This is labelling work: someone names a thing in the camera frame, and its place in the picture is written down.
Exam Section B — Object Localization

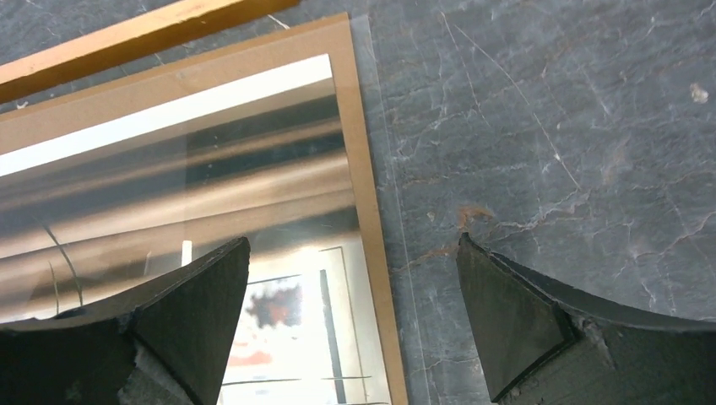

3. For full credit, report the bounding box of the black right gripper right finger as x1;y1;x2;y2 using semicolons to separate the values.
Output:
457;234;715;404

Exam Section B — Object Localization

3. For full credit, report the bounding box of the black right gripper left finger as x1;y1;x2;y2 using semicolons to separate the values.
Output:
1;237;250;404

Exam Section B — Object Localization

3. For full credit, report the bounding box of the glossy plant photo print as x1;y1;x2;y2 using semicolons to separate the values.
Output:
1;53;392;404

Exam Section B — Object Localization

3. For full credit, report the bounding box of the brown backing board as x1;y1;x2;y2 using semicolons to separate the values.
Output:
1;14;407;404

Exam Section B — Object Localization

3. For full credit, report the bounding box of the wooden picture frame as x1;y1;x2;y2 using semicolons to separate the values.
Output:
1;0;298;103

